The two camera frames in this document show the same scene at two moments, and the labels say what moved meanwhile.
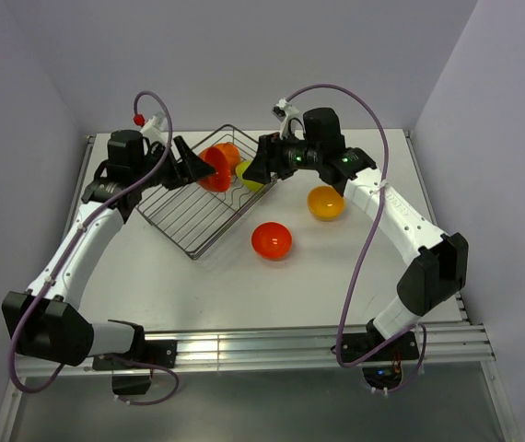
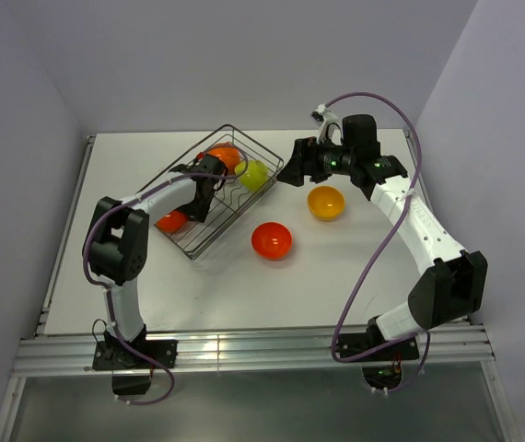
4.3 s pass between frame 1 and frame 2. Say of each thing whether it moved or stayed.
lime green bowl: stayed
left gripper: moved
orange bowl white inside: stayed
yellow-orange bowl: stayed
